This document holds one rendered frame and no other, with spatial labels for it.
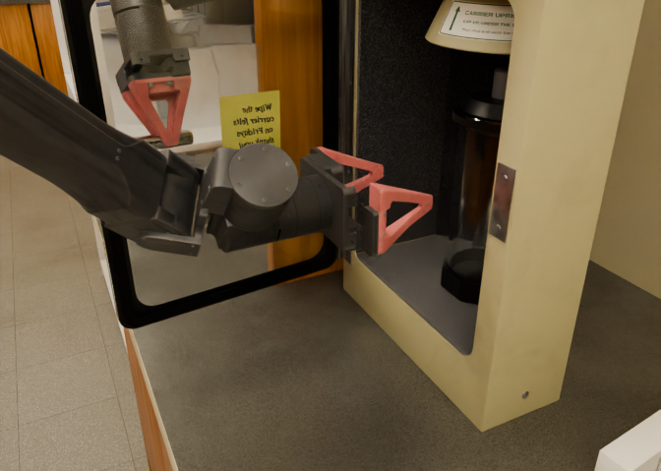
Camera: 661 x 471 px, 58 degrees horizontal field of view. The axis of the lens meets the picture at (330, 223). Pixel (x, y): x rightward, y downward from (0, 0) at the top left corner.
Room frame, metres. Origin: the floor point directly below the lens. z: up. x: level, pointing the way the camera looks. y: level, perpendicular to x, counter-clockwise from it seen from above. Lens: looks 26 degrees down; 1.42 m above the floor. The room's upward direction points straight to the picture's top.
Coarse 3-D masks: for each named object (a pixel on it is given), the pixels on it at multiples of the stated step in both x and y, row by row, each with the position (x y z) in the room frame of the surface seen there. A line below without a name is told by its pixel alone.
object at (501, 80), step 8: (496, 72) 0.64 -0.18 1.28; (504, 72) 0.64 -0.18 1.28; (496, 80) 0.64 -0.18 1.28; (504, 80) 0.64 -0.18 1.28; (496, 88) 0.64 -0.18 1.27; (504, 88) 0.64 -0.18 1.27; (472, 96) 0.65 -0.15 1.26; (480, 96) 0.65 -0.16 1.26; (488, 96) 0.65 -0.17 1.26; (496, 96) 0.64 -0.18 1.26; (504, 96) 0.64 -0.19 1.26; (464, 104) 0.65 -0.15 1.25; (472, 104) 0.63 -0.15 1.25; (480, 104) 0.63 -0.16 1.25; (488, 104) 0.62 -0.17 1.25; (496, 104) 0.62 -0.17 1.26; (472, 112) 0.63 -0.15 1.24; (480, 112) 0.62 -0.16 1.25; (488, 112) 0.61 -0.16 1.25; (496, 112) 0.61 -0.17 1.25
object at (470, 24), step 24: (456, 0) 0.62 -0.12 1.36; (480, 0) 0.59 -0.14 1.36; (504, 0) 0.58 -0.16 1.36; (432, 24) 0.65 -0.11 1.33; (456, 24) 0.60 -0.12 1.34; (480, 24) 0.58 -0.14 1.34; (504, 24) 0.57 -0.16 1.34; (456, 48) 0.59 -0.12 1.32; (480, 48) 0.57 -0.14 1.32; (504, 48) 0.56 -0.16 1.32
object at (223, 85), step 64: (128, 0) 0.61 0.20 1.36; (192, 0) 0.65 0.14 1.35; (256, 0) 0.69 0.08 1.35; (320, 0) 0.73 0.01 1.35; (128, 64) 0.61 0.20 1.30; (192, 64) 0.65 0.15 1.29; (256, 64) 0.68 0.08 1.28; (320, 64) 0.73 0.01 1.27; (128, 128) 0.60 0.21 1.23; (192, 128) 0.64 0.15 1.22; (256, 128) 0.68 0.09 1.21; (320, 128) 0.73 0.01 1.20; (256, 256) 0.68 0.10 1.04
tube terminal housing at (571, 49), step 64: (512, 0) 0.51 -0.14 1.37; (576, 0) 0.49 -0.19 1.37; (640, 0) 0.52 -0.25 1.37; (512, 64) 0.50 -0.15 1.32; (576, 64) 0.49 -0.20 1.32; (512, 128) 0.49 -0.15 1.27; (576, 128) 0.50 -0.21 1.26; (576, 192) 0.51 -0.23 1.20; (512, 256) 0.48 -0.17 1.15; (576, 256) 0.52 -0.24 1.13; (384, 320) 0.66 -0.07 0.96; (512, 320) 0.48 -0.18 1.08; (448, 384) 0.53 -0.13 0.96; (512, 384) 0.49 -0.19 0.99
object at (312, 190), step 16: (304, 160) 0.58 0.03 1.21; (304, 176) 0.55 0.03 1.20; (320, 176) 0.55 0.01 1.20; (304, 192) 0.52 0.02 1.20; (320, 192) 0.53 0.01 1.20; (336, 192) 0.51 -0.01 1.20; (352, 192) 0.51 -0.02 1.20; (288, 208) 0.50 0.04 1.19; (304, 208) 0.51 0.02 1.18; (320, 208) 0.52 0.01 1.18; (336, 208) 0.51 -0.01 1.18; (288, 224) 0.50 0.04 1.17; (304, 224) 0.51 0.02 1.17; (320, 224) 0.52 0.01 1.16; (336, 224) 0.51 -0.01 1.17; (336, 240) 0.51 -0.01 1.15; (352, 240) 0.51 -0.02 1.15
